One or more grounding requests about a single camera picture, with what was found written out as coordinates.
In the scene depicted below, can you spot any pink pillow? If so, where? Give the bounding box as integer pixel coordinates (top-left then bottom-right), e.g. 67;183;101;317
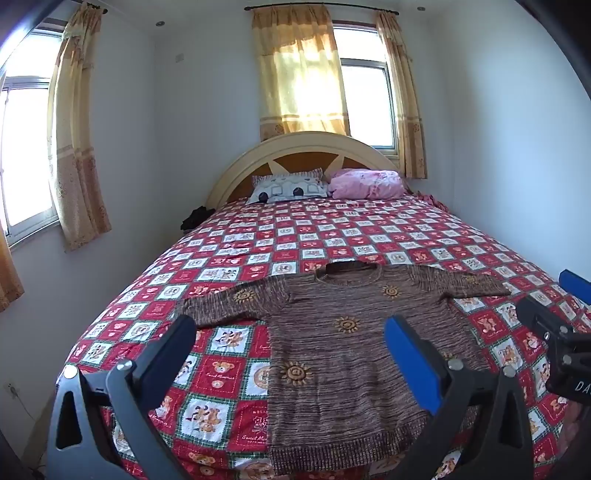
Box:
329;168;407;200

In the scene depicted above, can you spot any brown knitted sweater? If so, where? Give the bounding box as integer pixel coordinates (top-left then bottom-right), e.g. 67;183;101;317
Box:
174;261;512;475

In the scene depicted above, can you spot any cream wooden headboard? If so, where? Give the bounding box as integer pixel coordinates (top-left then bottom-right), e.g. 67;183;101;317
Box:
205;131;407;210

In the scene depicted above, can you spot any grey patterned pillow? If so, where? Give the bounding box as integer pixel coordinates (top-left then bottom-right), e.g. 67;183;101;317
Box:
245;168;329;205

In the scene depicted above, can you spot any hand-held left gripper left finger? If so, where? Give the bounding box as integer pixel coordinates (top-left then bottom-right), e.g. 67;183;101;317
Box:
46;315;198;480

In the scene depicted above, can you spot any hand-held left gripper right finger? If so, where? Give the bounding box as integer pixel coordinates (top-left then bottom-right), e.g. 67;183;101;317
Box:
384;315;535;480

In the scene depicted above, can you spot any window behind bed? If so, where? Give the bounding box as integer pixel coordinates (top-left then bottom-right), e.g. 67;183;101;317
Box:
332;25;399;155

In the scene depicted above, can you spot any red checked printed bedspread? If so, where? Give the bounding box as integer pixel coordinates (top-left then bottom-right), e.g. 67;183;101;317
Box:
55;191;591;480

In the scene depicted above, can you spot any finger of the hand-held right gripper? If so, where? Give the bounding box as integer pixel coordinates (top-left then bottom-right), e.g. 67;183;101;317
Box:
515;296;581;352
558;269;591;307

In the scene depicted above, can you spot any dark cloth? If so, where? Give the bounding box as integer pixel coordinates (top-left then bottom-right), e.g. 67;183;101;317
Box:
180;206;215;232

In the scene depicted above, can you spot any side window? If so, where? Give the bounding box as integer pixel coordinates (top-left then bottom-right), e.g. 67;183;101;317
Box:
0;28;63;252

